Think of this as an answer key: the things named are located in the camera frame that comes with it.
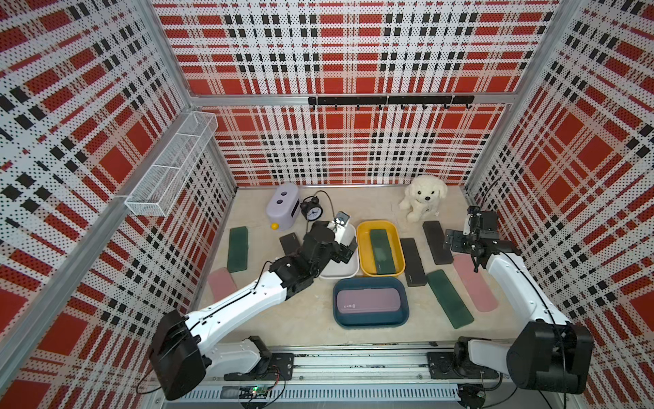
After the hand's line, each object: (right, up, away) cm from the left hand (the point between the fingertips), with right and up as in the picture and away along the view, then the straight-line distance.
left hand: (342, 229), depth 77 cm
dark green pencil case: (-43, -10, +25) cm, 50 cm away
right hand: (+42, -4, +7) cm, 43 cm away
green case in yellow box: (+16, -14, +17) cm, 27 cm away
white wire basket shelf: (-66, +12, +11) cm, 69 cm away
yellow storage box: (+10, -10, +22) cm, 26 cm away
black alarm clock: (-13, +7, +28) cm, 31 cm away
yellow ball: (-27, 0, +23) cm, 36 cm away
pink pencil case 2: (-44, -21, +13) cm, 50 cm away
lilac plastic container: (-24, +7, +26) cm, 36 cm away
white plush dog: (+31, +11, +19) cm, 38 cm away
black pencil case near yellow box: (+26, -14, +16) cm, 33 cm away
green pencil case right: (+38, -26, +9) cm, 47 cm away
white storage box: (0, -16, +15) cm, 22 cm away
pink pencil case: (+8, -26, +10) cm, 29 cm away
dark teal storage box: (+10, -31, +7) cm, 33 cm away
